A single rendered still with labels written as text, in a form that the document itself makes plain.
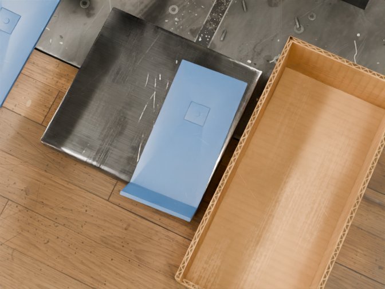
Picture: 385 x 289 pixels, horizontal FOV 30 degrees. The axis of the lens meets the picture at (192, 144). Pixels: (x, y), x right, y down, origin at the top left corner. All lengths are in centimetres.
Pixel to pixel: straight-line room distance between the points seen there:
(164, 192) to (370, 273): 21
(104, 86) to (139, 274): 19
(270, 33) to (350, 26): 8
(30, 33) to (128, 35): 11
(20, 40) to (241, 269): 30
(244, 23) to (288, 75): 7
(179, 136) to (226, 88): 7
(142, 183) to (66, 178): 8
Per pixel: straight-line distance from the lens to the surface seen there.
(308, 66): 73
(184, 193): 69
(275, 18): 78
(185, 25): 77
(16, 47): 68
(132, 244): 71
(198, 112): 71
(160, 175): 70
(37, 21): 69
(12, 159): 75
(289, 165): 72
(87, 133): 72
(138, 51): 74
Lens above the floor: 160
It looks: 75 degrees down
